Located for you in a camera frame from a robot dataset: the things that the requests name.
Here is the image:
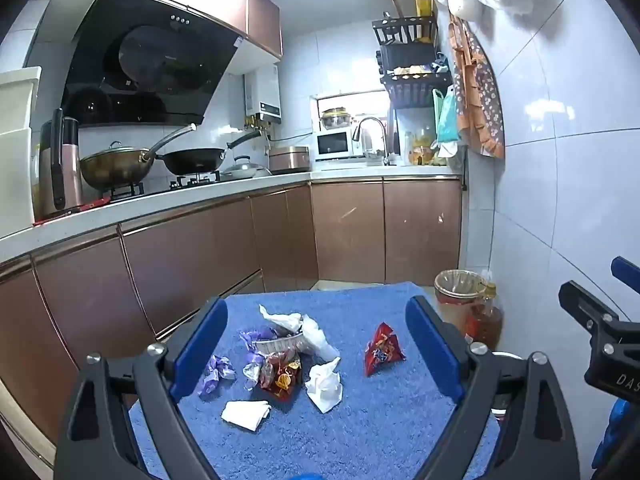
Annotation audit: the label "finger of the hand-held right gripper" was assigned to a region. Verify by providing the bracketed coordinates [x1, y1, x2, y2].
[610, 255, 640, 289]
[558, 280, 622, 332]

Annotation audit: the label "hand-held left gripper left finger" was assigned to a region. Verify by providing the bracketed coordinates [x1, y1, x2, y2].
[52, 296, 231, 480]

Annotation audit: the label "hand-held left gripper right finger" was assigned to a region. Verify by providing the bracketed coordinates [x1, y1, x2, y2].
[405, 295, 581, 480]

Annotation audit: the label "black range hood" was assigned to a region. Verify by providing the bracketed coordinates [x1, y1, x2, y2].
[60, 0, 246, 128]

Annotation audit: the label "teal plastic bag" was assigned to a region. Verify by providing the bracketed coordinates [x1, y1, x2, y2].
[432, 89, 460, 145]

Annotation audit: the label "person's right hand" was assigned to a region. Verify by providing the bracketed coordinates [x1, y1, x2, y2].
[591, 399, 640, 472]

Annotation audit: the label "black dish rack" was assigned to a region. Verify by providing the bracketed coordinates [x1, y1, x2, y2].
[371, 12, 453, 108]

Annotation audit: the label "foil tray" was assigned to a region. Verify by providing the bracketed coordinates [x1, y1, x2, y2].
[252, 332, 307, 356]

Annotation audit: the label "pink thermos kettle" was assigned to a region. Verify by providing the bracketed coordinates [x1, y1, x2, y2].
[39, 108, 85, 218]

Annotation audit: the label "large purple candy wrapper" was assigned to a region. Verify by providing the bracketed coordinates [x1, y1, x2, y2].
[238, 326, 278, 348]

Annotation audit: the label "glass wok lid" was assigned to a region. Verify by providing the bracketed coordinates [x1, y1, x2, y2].
[81, 141, 151, 161]

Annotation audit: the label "yellow roll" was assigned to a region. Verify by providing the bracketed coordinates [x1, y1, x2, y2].
[415, 0, 437, 43]

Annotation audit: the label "black frying pan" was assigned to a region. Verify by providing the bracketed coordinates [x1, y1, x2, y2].
[159, 130, 262, 175]

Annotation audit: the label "small purple candy wrapper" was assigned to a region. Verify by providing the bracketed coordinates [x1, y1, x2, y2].
[198, 355, 236, 398]

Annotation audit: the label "glass pot lid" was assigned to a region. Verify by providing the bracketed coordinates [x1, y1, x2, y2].
[220, 156, 273, 180]

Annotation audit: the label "gas stove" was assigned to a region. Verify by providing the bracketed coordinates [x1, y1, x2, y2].
[90, 170, 223, 201]

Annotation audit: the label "red triangular snack packet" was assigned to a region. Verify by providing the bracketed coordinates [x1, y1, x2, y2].
[363, 322, 406, 377]

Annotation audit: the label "white tissue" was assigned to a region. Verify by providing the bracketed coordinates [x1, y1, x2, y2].
[221, 400, 272, 432]
[300, 316, 340, 361]
[258, 304, 304, 336]
[305, 357, 343, 414]

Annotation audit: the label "cooking oil bottle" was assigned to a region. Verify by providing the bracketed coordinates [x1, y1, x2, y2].
[465, 282, 503, 351]

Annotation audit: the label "folded white tissue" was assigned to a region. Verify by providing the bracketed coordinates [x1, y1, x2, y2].
[221, 400, 272, 432]

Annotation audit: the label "white water heater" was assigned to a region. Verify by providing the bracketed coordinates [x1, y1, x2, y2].
[243, 63, 282, 120]

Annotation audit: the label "orange floral apron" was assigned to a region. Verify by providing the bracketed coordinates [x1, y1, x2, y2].
[447, 15, 506, 160]

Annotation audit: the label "red flat tool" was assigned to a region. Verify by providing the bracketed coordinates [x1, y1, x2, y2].
[65, 199, 111, 216]

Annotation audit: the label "steel faucet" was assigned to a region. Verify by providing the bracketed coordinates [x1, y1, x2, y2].
[352, 116, 390, 166]

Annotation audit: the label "steel wok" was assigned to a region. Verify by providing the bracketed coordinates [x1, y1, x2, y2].
[80, 124, 198, 192]

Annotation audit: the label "yellow jars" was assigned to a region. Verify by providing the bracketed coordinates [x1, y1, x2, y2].
[405, 127, 448, 166]

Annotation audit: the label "brown rice cooker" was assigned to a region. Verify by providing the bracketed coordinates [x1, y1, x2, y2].
[268, 145, 312, 173]

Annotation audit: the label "silver candy wrapper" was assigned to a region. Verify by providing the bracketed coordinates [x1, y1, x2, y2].
[242, 355, 266, 391]

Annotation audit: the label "tan lined trash bin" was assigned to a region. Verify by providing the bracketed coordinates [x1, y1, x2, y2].
[433, 269, 488, 333]

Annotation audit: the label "brown base cabinets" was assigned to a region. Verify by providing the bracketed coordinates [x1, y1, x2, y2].
[0, 177, 463, 456]

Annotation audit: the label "blue towel mat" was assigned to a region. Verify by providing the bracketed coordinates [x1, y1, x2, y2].
[129, 282, 501, 480]

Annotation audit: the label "glass pot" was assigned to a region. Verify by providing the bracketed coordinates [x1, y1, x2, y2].
[321, 107, 355, 131]

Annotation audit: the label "white plastic container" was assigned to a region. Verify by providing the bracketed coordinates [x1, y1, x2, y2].
[0, 66, 42, 241]

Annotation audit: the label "white microwave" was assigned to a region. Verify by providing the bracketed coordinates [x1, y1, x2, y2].
[315, 129, 357, 161]

